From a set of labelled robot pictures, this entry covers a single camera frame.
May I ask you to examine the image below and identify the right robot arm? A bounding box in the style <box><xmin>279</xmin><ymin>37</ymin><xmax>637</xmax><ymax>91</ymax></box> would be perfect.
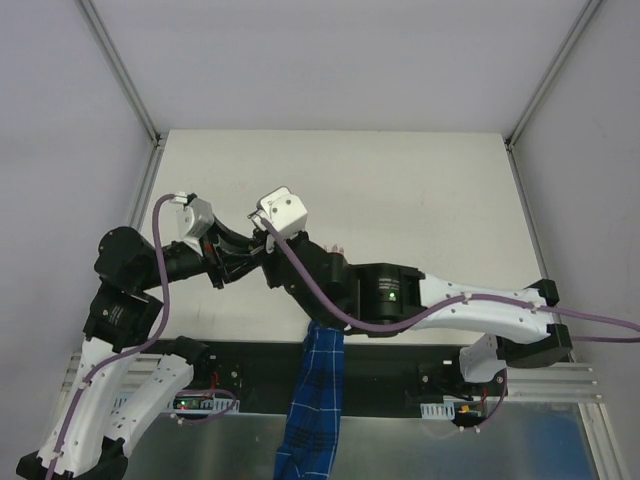
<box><xmin>255</xmin><ymin>226</ymin><xmax>573</xmax><ymax>395</ymax></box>

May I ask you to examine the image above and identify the blue plaid sleeve forearm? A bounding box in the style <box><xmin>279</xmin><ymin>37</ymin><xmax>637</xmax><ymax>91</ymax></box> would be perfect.
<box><xmin>273</xmin><ymin>322</ymin><xmax>345</xmax><ymax>479</ymax></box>

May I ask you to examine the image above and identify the person's hand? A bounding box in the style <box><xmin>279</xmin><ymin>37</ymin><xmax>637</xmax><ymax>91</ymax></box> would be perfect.
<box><xmin>324</xmin><ymin>244</ymin><xmax>344</xmax><ymax>255</ymax></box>

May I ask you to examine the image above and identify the right white cable duct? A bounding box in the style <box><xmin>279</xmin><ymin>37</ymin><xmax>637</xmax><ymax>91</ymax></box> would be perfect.
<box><xmin>420</xmin><ymin>401</ymin><xmax>456</xmax><ymax>421</ymax></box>

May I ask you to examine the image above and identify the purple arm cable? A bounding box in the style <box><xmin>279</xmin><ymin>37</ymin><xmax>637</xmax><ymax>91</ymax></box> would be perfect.
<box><xmin>47</xmin><ymin>192</ymin><xmax>239</xmax><ymax>479</ymax></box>
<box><xmin>257</xmin><ymin>214</ymin><xmax>640</xmax><ymax>441</ymax></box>

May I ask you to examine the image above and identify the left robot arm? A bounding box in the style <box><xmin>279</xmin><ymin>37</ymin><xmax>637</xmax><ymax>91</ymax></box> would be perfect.
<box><xmin>16</xmin><ymin>222</ymin><xmax>263</xmax><ymax>479</ymax></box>

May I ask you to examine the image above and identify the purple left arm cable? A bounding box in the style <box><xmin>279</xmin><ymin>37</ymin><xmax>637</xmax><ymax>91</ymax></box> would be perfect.
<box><xmin>47</xmin><ymin>192</ymin><xmax>239</xmax><ymax>479</ymax></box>

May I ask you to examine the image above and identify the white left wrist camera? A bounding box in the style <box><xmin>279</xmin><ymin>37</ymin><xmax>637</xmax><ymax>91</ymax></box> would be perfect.
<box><xmin>177</xmin><ymin>195</ymin><xmax>215</xmax><ymax>254</ymax></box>

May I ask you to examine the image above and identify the left white cable duct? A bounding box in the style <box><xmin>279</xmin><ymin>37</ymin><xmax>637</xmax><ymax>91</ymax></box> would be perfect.
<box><xmin>112</xmin><ymin>392</ymin><xmax>236</xmax><ymax>416</ymax></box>

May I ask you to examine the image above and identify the white cable duct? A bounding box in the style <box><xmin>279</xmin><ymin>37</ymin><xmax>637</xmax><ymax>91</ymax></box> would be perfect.
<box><xmin>420</xmin><ymin>401</ymin><xmax>456</xmax><ymax>421</ymax></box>
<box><xmin>112</xmin><ymin>392</ymin><xmax>236</xmax><ymax>416</ymax></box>

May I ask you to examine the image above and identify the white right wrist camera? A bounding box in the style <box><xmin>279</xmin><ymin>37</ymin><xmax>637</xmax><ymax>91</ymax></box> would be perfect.
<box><xmin>248</xmin><ymin>186</ymin><xmax>308</xmax><ymax>240</ymax></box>

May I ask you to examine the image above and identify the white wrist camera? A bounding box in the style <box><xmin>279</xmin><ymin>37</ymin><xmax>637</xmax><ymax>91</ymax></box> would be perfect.
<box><xmin>177</xmin><ymin>195</ymin><xmax>215</xmax><ymax>254</ymax></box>
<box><xmin>248</xmin><ymin>186</ymin><xmax>308</xmax><ymax>240</ymax></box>

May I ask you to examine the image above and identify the right aluminium frame post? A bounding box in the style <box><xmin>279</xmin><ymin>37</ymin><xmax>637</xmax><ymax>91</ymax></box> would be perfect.
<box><xmin>504</xmin><ymin>0</ymin><xmax>606</xmax><ymax>152</ymax></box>

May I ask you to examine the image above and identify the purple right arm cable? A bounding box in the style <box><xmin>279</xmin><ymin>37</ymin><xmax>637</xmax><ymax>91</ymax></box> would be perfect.
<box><xmin>257</xmin><ymin>214</ymin><xmax>640</xmax><ymax>441</ymax></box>

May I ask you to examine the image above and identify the aluminium frame post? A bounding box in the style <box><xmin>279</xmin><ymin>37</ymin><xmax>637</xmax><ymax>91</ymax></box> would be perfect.
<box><xmin>75</xmin><ymin>0</ymin><xmax>164</xmax><ymax>147</ymax></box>
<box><xmin>504</xmin><ymin>0</ymin><xmax>606</xmax><ymax>152</ymax></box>

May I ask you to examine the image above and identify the left aluminium frame post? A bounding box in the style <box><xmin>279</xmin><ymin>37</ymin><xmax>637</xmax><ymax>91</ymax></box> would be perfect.
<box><xmin>75</xmin><ymin>0</ymin><xmax>164</xmax><ymax>147</ymax></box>

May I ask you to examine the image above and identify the aluminium table edge rail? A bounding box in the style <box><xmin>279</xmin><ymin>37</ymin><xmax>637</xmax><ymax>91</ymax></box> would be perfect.
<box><xmin>89</xmin><ymin>144</ymin><xmax>166</xmax><ymax>351</ymax></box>

